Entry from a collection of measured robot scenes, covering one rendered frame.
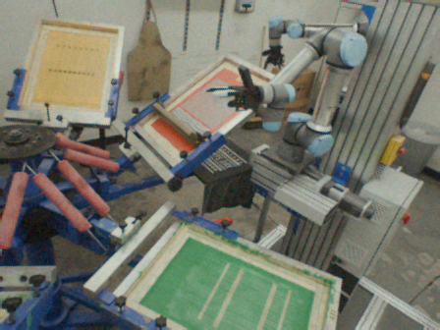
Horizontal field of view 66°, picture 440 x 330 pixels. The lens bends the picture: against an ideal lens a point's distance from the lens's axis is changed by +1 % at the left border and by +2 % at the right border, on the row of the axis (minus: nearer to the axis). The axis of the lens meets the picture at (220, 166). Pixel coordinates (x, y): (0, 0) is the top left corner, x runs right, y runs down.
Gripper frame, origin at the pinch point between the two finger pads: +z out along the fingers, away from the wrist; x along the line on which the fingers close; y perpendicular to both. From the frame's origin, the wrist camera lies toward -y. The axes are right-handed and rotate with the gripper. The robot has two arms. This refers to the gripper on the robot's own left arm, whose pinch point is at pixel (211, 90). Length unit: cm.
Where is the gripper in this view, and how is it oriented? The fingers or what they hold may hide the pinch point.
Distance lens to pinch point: 123.8
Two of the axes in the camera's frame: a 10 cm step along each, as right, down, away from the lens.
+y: -0.8, 9.0, 4.3
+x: -4.3, -4.2, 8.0
